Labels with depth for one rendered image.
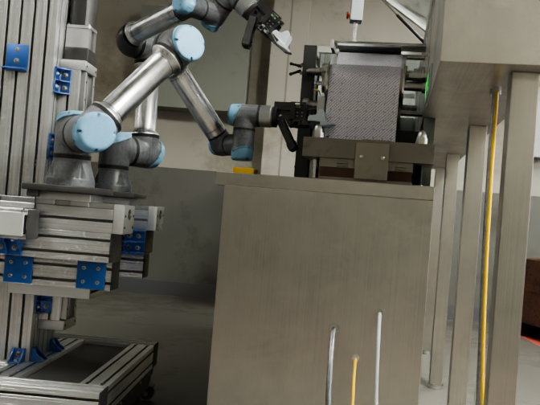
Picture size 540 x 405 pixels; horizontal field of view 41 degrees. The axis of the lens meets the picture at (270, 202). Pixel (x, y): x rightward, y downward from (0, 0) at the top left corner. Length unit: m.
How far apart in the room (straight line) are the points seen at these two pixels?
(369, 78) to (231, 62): 3.71
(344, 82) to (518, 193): 0.97
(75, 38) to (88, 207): 0.66
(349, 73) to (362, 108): 0.13
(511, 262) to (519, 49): 0.46
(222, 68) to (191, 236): 1.46
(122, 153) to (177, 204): 3.55
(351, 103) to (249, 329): 0.82
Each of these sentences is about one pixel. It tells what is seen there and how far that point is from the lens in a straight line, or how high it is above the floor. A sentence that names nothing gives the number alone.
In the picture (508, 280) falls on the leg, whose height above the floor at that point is 0.68.
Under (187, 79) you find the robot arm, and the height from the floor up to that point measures 1.21.
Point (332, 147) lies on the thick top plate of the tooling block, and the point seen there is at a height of 1.00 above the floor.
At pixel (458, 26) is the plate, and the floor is 1.22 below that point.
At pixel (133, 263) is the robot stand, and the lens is 2.75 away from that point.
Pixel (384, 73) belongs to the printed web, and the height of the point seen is 1.28.
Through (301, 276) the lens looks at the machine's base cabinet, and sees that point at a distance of 2.19.
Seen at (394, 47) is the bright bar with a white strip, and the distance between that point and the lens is 2.79.
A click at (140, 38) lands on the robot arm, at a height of 1.39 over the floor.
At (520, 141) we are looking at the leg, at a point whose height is 0.99.
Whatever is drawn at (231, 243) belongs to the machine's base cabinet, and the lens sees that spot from 2.22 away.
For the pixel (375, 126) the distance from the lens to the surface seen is 2.44.
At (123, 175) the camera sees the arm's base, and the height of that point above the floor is 0.88.
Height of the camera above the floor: 0.79
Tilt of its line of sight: 1 degrees up
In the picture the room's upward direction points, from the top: 5 degrees clockwise
